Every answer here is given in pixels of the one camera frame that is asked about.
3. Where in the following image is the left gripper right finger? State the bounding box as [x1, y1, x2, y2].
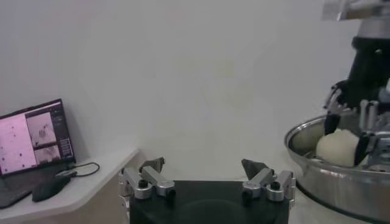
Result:
[241, 158, 297, 203]

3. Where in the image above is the white steamed baozi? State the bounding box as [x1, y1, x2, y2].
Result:
[316, 128, 361, 167]

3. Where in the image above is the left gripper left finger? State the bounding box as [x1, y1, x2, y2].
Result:
[118, 156, 177, 214]

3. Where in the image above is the thin black looped cable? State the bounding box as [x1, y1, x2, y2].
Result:
[69, 161, 101, 178]

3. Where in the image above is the black open laptop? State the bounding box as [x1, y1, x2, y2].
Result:
[0, 98, 77, 210]

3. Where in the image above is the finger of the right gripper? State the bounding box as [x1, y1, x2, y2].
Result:
[322, 80, 354, 136]
[354, 101, 390, 167]

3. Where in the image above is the black computer mouse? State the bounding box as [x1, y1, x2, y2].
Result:
[31, 175, 73, 203]

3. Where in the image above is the stainless steel steamer basket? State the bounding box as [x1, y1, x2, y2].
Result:
[283, 114, 390, 223]

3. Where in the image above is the white side table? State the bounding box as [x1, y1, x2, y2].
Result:
[0, 147, 147, 224]

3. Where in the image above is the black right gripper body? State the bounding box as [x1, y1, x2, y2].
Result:
[346, 36, 390, 109]

